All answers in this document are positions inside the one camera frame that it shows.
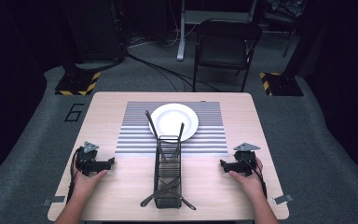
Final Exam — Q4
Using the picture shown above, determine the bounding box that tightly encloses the dark metal cutlery piece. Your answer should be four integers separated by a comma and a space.
140, 179, 180, 208
159, 182, 198, 211

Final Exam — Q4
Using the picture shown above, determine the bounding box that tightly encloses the white round plate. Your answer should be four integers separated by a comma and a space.
148, 103, 200, 144

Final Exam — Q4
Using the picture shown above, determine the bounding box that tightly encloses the white desk stand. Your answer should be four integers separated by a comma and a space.
176, 0, 258, 62

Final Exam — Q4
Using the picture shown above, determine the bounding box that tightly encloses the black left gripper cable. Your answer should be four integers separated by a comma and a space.
66, 147, 84, 203

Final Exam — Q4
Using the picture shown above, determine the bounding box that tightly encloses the black folding chair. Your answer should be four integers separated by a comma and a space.
192, 18, 264, 93

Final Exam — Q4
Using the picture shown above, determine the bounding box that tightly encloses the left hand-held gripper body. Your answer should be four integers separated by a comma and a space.
75, 141, 110, 177

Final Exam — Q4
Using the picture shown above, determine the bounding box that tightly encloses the metal table knife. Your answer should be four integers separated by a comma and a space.
145, 109, 168, 163

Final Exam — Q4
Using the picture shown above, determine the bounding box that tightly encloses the black striped-edge base plate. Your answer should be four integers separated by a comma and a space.
259, 72, 305, 97
54, 71, 102, 96

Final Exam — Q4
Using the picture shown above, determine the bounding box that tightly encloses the black floor cable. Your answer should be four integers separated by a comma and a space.
124, 50, 220, 92

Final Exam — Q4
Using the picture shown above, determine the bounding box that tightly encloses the grey tape strip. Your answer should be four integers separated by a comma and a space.
41, 195, 66, 207
272, 193, 295, 205

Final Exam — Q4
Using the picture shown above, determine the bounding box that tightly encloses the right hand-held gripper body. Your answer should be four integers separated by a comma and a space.
229, 142, 261, 177

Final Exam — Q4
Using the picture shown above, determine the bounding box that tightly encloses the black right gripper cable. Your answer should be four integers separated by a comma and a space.
241, 155, 269, 200

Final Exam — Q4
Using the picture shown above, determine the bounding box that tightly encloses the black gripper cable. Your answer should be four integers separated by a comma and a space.
241, 155, 269, 200
66, 147, 84, 203

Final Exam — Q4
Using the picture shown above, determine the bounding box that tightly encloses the white floor cable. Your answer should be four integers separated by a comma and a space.
127, 29, 181, 50

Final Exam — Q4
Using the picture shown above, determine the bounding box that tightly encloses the grey striped placemat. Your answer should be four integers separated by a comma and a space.
115, 101, 229, 157

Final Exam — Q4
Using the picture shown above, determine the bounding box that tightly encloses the metal fork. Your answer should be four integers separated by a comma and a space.
171, 122, 186, 157

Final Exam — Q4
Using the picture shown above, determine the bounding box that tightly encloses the dark metal frame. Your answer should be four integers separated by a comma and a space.
260, 0, 309, 59

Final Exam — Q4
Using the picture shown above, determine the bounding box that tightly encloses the person's right hand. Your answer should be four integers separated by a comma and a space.
228, 157, 265, 201

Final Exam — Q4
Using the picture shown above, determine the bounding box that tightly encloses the person's left hand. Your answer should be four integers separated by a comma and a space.
72, 169, 109, 201

